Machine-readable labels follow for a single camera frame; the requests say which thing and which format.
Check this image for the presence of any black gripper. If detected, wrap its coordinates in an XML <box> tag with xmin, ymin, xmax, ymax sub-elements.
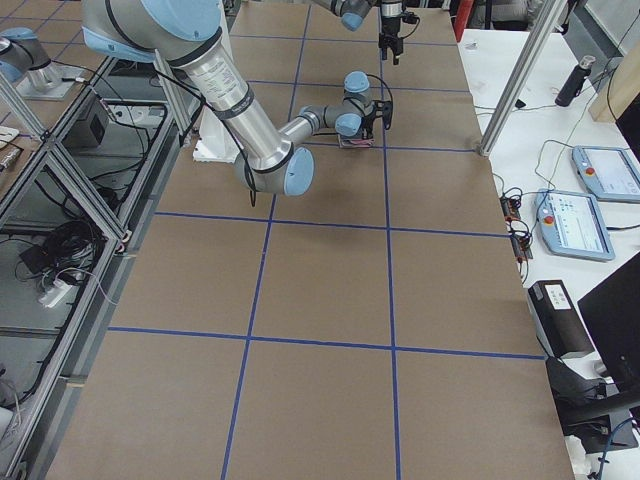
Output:
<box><xmin>378</xmin><ymin>17</ymin><xmax>403</xmax><ymax>66</ymax></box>
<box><xmin>358</xmin><ymin>116</ymin><xmax>375</xmax><ymax>140</ymax></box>

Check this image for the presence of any pink and grey towel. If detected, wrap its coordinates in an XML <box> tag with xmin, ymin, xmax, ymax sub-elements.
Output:
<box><xmin>338</xmin><ymin>135</ymin><xmax>375</xmax><ymax>149</ymax></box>

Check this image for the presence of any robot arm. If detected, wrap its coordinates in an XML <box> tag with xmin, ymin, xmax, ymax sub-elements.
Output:
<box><xmin>313</xmin><ymin>0</ymin><xmax>406</xmax><ymax>65</ymax></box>
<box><xmin>82</xmin><ymin>1</ymin><xmax>376</xmax><ymax>196</ymax></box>

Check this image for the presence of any dark water bottle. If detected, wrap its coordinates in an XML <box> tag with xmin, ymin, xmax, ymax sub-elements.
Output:
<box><xmin>555</xmin><ymin>55</ymin><xmax>596</xmax><ymax>107</ymax></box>

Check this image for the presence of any near teach pendant tablet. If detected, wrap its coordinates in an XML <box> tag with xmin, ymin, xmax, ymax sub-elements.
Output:
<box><xmin>535</xmin><ymin>189</ymin><xmax>615</xmax><ymax>262</ymax></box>

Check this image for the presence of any teach pendant tablet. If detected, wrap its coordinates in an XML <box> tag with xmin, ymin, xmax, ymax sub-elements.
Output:
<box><xmin>571</xmin><ymin>146</ymin><xmax>639</xmax><ymax>203</ymax></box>
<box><xmin>535</xmin><ymin>189</ymin><xmax>615</xmax><ymax>262</ymax></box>

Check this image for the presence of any far teach pendant tablet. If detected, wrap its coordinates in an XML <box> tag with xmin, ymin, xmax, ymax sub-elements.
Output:
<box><xmin>571</xmin><ymin>146</ymin><xmax>639</xmax><ymax>203</ymax></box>

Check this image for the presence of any black box with label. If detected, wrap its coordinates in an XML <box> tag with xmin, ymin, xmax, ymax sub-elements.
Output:
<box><xmin>528</xmin><ymin>280</ymin><xmax>595</xmax><ymax>360</ymax></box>

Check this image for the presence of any black monitor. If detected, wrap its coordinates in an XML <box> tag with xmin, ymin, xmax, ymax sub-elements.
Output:
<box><xmin>546</xmin><ymin>256</ymin><xmax>639</xmax><ymax>453</ymax></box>

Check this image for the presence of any white power strip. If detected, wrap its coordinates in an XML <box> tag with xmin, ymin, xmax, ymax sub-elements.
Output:
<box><xmin>38</xmin><ymin>279</ymin><xmax>74</xmax><ymax>309</ymax></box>

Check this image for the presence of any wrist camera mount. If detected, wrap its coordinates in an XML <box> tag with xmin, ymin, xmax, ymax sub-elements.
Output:
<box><xmin>402</xmin><ymin>11</ymin><xmax>420</xmax><ymax>25</ymax></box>
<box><xmin>373</xmin><ymin>100</ymin><xmax>394</xmax><ymax>131</ymax></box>

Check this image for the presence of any aluminium frame post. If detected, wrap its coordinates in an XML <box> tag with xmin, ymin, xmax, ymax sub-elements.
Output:
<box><xmin>476</xmin><ymin>0</ymin><xmax>572</xmax><ymax>157</ymax></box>

